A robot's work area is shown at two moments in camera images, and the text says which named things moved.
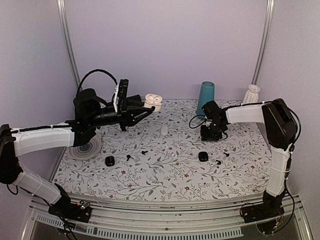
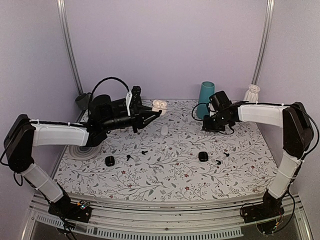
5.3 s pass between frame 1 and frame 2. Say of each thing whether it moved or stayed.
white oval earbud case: stayed
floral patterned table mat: stayed
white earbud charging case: moved
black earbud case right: stayed
